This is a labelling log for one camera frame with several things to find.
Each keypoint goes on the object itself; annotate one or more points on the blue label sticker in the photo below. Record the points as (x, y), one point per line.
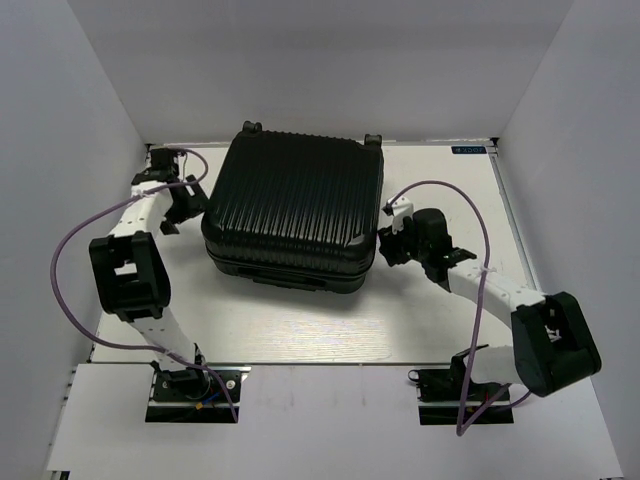
(469, 150)

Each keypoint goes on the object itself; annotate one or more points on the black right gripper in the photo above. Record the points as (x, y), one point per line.
(390, 242)

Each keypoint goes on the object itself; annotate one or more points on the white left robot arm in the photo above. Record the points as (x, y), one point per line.
(132, 281)

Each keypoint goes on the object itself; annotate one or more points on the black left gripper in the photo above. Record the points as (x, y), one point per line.
(198, 204)

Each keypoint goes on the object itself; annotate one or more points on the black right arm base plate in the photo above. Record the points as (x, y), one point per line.
(439, 397)

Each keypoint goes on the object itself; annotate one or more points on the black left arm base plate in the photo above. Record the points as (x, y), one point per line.
(196, 400)

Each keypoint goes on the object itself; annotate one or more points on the black suitcase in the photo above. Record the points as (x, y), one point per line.
(296, 210)

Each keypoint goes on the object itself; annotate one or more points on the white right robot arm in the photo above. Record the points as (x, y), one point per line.
(552, 346)

